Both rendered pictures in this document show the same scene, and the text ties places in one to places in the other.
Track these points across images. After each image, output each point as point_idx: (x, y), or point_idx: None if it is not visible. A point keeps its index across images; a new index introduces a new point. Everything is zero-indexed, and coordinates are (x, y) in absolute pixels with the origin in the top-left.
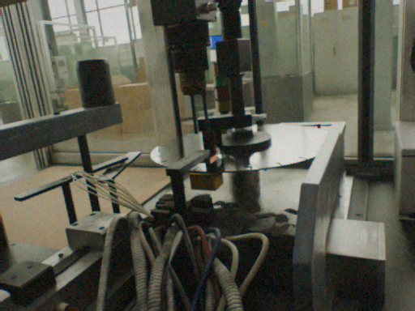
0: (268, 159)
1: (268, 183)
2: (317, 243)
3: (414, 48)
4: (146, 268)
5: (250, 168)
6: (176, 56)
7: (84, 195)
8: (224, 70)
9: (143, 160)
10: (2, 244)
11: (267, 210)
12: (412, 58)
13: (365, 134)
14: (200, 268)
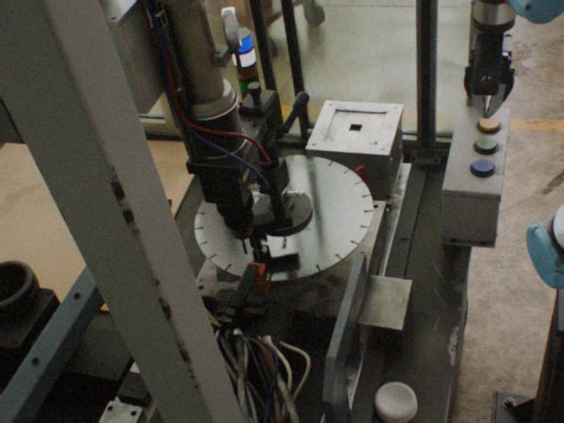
0: (309, 258)
1: None
2: (336, 385)
3: (467, 71)
4: (232, 384)
5: None
6: (227, 219)
7: None
8: (265, 192)
9: (145, 127)
10: None
11: (310, 279)
12: (466, 80)
13: (425, 121)
14: (266, 376)
